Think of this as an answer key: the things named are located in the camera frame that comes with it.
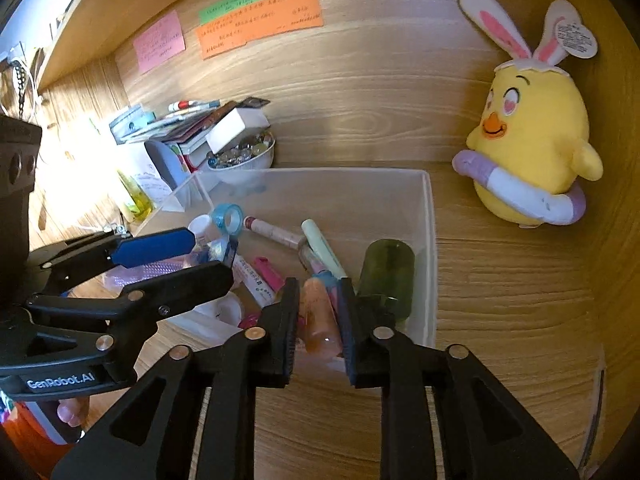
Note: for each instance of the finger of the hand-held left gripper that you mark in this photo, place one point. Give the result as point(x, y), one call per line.
point(150, 250)
point(190, 282)

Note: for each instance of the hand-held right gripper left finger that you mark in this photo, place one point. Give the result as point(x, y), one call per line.
point(293, 332)

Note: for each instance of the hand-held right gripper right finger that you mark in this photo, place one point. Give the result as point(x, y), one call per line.
point(347, 332)

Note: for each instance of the peach lotion bottle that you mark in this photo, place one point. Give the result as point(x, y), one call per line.
point(320, 320)

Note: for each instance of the blue foil packet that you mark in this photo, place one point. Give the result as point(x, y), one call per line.
point(222, 250)

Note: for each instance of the white cosmetic tube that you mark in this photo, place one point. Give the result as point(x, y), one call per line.
point(201, 227)

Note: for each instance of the clear plastic bin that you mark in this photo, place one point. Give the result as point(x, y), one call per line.
point(380, 200)

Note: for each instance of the person's left hand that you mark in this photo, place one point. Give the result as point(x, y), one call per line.
point(72, 412)

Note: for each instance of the pink dotted pouch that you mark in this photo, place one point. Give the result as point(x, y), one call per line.
point(150, 272)

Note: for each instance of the white round jar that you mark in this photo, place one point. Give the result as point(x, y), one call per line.
point(225, 307)

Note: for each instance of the pink tube with blue cap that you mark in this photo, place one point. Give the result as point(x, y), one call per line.
point(330, 285)

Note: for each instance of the yellow-green spray bottle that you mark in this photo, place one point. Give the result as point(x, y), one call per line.
point(135, 200)

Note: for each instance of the small white labelled tube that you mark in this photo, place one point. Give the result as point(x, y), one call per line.
point(252, 280)

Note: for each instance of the bright pink small packet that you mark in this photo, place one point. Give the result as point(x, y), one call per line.
point(267, 272)

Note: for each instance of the dark green bottle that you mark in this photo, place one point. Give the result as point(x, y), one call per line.
point(387, 275)

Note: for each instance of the blue tape roll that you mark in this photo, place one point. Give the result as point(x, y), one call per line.
point(227, 217)

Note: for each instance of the handwritten paper sheet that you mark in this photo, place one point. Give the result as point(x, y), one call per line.
point(145, 175)

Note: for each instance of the pale green stick tube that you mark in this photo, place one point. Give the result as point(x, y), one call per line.
point(322, 247)

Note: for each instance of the pink and white pen tube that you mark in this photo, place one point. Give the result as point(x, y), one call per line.
point(272, 232)

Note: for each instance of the stack of books and papers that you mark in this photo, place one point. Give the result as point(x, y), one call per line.
point(175, 130)

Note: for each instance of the bowl of glass beads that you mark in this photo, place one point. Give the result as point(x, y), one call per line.
point(245, 157)

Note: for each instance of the small white box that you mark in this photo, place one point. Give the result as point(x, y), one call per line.
point(235, 127)

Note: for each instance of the red and white marker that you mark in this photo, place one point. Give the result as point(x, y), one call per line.
point(192, 106)

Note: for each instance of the pink sticky note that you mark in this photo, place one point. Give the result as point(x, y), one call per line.
point(160, 42)

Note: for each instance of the orange sticky note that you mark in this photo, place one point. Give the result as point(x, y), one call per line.
point(270, 20)

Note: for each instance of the green sticky note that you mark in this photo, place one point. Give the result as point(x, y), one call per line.
point(235, 2)

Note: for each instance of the yellow chick plush toy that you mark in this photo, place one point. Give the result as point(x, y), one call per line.
point(530, 135)

